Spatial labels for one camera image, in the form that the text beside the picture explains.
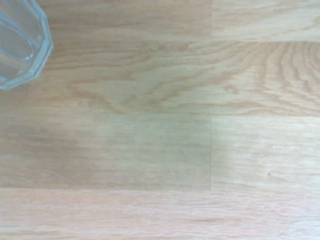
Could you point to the clear faceted drinking glass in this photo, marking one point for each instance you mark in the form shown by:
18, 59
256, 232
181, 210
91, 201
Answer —
25, 37

